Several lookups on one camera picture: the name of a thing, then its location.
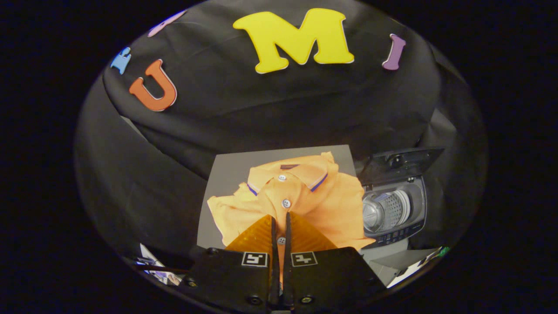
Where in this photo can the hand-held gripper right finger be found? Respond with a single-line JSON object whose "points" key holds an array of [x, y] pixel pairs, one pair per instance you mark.
{"points": [[288, 279]]}

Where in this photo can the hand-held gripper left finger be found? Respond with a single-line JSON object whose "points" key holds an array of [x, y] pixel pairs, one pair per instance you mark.
{"points": [[274, 261]]}

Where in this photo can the orange polo shirt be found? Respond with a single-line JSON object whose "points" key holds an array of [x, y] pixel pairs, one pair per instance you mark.
{"points": [[305, 200]]}

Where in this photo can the grey washing machine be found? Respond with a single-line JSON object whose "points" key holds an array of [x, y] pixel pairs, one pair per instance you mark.
{"points": [[392, 209]]}

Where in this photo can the white printed paper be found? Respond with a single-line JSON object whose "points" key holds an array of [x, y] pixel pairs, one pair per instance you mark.
{"points": [[157, 266], [414, 266]]}

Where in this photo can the black backdrop cloth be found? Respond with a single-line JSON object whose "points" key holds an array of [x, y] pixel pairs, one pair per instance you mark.
{"points": [[261, 113]]}

